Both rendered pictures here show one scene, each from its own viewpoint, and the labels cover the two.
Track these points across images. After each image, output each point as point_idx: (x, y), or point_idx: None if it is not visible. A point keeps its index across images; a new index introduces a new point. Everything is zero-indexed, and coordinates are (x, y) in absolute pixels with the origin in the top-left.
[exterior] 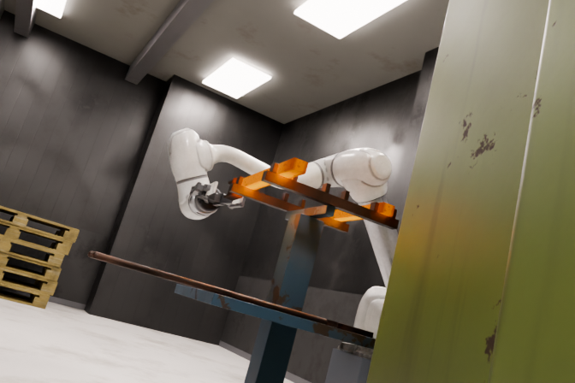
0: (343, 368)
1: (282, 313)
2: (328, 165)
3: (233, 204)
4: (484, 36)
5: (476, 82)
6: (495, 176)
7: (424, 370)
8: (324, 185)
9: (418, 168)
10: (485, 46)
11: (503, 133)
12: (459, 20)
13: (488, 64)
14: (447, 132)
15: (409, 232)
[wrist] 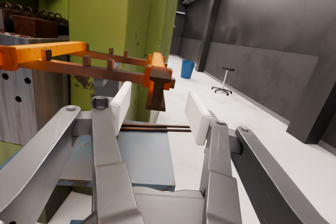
0: None
1: (132, 121)
2: None
3: (51, 183)
4: (139, 2)
5: (137, 20)
6: (138, 52)
7: (130, 95)
8: (127, 51)
9: (127, 42)
10: (139, 7)
11: (139, 42)
12: None
13: (139, 16)
14: (133, 32)
15: (126, 66)
